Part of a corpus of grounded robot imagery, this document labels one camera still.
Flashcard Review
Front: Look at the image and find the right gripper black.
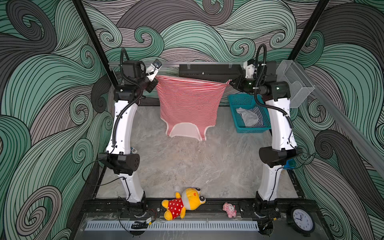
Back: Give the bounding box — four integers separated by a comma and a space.
233, 73, 270, 95

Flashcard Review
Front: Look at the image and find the red white striped tank top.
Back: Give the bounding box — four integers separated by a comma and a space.
156, 76, 230, 141

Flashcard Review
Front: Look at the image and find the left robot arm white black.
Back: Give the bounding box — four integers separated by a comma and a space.
98, 49, 162, 205

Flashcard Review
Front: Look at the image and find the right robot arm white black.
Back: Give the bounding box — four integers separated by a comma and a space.
230, 44, 299, 210

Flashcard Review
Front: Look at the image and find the grey tank top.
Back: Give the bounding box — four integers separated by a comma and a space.
236, 108, 258, 128

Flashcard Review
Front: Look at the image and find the blue white striped tank top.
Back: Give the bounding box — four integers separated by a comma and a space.
253, 107, 264, 128

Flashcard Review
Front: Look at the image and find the black perforated metal shelf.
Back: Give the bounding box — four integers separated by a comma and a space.
179, 64, 244, 83

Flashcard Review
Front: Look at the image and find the teal plastic basket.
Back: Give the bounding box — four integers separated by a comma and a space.
228, 94, 271, 134

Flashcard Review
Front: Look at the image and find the yellow plush toy red dress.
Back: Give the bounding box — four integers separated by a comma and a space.
162, 188, 206, 221

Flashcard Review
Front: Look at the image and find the small pink plush toy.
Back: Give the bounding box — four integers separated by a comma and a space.
223, 203, 237, 219

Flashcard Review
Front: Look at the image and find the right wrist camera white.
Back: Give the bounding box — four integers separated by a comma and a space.
243, 59, 256, 79

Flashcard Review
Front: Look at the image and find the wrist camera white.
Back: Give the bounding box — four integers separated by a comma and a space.
243, 59, 256, 79
146, 59, 162, 82

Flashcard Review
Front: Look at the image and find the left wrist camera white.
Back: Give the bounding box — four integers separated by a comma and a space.
146, 59, 162, 82

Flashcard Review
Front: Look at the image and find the aluminium rail back wall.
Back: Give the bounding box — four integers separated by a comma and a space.
108, 61, 281, 70

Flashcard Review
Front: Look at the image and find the aluminium rail wall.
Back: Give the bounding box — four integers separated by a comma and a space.
108, 61, 281, 70
295, 61, 384, 172

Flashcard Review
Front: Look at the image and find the clear plastic wall bin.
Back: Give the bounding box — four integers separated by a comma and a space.
277, 60, 315, 108

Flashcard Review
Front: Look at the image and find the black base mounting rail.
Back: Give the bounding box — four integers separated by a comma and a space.
81, 198, 320, 220

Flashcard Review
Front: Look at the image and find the aluminium rail right wall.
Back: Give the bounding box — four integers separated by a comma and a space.
295, 61, 384, 172

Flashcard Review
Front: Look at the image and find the white slotted cable duct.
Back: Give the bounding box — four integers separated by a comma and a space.
84, 220, 259, 232

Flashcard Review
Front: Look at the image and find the black round wall clock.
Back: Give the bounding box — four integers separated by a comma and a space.
287, 207, 316, 236

